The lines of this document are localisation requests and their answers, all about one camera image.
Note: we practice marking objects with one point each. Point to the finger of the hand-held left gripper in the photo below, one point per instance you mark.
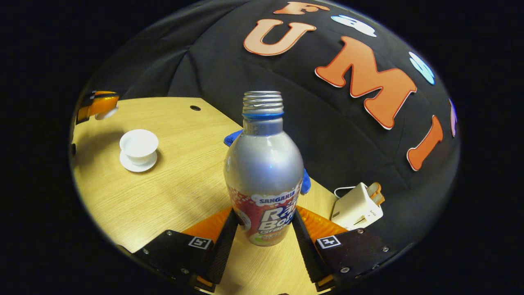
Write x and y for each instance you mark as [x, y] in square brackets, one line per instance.
[98, 104]

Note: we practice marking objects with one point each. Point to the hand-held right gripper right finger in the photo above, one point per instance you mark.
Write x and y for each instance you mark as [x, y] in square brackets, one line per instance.
[305, 250]

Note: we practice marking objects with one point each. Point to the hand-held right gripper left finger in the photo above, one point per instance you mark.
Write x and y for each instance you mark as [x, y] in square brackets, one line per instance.
[223, 250]

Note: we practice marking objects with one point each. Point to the white teacup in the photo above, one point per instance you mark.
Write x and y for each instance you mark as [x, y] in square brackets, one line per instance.
[139, 145]

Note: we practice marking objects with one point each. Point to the silver water bottle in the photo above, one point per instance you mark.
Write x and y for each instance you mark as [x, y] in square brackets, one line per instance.
[262, 164]

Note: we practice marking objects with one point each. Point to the white toaster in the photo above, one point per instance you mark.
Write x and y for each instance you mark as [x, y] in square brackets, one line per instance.
[356, 209]

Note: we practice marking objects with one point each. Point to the white saucer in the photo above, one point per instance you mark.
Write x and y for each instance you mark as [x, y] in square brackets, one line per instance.
[131, 166]

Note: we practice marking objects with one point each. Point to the toast slice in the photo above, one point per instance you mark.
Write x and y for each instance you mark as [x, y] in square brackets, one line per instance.
[376, 192]

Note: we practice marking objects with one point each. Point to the blue cloth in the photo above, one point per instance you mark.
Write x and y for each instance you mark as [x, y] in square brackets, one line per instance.
[233, 137]

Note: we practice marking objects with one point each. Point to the black backdrop cloth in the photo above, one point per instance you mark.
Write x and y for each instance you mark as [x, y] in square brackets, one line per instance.
[327, 123]

